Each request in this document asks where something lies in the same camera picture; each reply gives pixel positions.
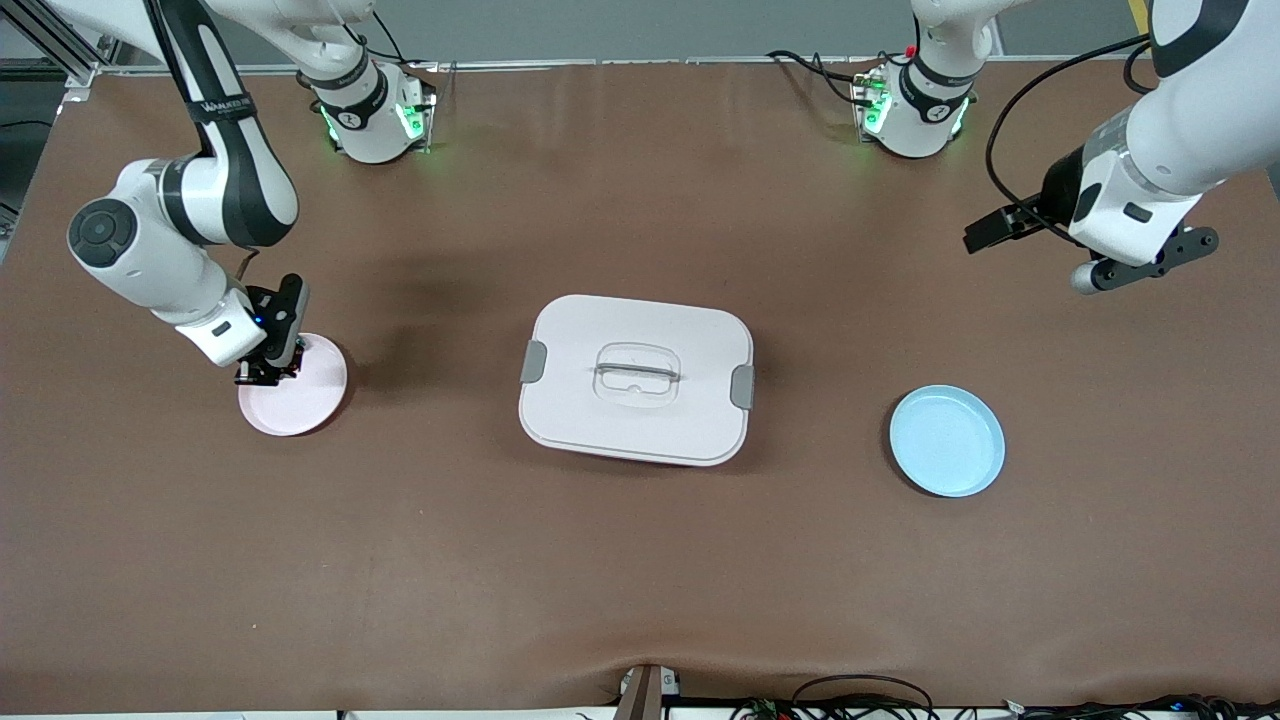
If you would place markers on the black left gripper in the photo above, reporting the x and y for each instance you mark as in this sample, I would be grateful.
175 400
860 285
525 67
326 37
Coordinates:
1056 196

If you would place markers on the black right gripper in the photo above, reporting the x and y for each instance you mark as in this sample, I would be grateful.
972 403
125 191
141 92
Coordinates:
268 335

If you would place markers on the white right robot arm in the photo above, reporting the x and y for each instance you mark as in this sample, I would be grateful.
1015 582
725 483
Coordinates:
140 250

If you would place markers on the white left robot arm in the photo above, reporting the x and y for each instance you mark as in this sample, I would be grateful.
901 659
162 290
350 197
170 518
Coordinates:
1200 130

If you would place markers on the pink round plate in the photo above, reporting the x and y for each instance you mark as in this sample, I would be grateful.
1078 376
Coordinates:
300 410

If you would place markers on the light blue round plate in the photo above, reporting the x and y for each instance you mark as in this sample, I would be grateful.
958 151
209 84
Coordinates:
945 440

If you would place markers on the white lidded storage box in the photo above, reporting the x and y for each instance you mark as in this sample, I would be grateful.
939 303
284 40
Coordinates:
600 420

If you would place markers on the brown table mat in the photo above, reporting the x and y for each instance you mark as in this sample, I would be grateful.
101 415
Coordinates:
640 560

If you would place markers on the aluminium frame post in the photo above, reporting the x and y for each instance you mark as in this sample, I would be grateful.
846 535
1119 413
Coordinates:
75 72

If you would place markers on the silver table edge rail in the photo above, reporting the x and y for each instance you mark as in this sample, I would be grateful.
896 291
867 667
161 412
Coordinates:
640 60

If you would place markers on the brown camera mount post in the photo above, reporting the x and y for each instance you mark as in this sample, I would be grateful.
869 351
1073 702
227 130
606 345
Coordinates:
645 695

